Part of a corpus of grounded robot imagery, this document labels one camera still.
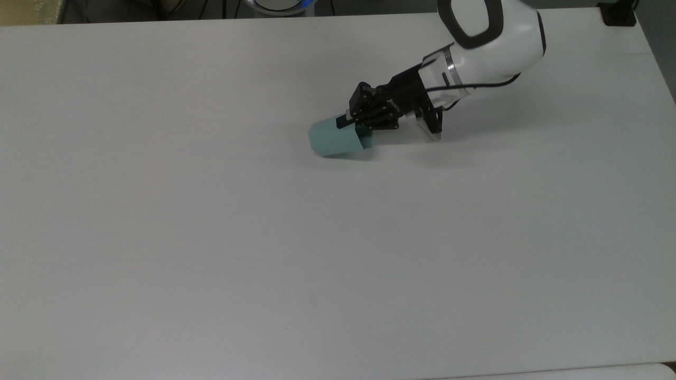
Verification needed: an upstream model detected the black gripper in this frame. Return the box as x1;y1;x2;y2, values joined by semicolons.
336;63;431;131

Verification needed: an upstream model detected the teal faceted plastic cup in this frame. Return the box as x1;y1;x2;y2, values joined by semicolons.
308;117;374;157

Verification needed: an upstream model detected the yellowish box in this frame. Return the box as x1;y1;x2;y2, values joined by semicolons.
0;0;65;27

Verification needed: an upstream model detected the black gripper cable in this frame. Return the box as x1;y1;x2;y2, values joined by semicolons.
425;74;522;111

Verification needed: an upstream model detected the robot base with blue ring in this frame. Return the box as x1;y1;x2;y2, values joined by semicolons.
244;0;319;17

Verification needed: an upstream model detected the black table clamp mount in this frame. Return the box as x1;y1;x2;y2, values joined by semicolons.
597;0;640;27

